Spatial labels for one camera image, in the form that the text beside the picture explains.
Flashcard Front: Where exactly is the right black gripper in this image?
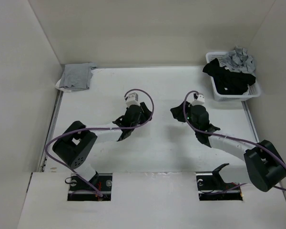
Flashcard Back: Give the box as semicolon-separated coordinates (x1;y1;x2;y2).
170;100;199;132

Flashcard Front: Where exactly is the black tank top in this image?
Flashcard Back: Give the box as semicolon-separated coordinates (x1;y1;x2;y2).
203;58;256;95

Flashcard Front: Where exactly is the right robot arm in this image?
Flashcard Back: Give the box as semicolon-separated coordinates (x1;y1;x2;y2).
170;102;286;192

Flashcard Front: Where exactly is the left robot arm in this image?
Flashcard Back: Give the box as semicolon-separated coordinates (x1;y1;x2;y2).
52;102;153;190

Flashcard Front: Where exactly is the folded grey tank top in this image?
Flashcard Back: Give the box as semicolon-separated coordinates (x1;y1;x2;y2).
59;62;98;90

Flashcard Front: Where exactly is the crumpled grey tank top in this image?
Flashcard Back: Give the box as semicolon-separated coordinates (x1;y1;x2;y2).
219;46;256;76

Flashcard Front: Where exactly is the folded white tank top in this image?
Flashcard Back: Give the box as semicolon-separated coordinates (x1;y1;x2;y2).
55;66;98;93

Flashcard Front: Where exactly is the white plastic laundry basket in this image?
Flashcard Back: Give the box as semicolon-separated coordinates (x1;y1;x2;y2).
205;51;261;102

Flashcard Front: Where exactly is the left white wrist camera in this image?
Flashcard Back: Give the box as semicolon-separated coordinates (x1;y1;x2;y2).
125;93;140;108

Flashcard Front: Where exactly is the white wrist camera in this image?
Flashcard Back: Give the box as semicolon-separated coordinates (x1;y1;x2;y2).
190;93;205;106
125;93;140;108

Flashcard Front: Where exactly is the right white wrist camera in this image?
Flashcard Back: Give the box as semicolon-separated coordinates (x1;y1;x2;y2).
190;93;205;106

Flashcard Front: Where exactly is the right metal table rail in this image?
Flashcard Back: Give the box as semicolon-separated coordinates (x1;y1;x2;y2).
242;101;259;142

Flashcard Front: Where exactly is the metal table rail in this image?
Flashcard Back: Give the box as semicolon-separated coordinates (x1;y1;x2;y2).
242;101;259;142
36;91;63;172

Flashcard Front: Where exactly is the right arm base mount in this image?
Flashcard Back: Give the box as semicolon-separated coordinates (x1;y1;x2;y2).
196;172;243;201

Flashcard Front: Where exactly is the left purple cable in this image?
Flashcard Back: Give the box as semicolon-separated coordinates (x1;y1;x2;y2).
45;89;155;198

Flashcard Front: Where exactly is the left metal table rail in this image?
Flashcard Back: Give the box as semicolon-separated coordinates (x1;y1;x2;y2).
36;91;63;172

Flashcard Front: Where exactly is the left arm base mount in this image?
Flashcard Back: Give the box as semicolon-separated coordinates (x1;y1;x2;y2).
65;174;113;202

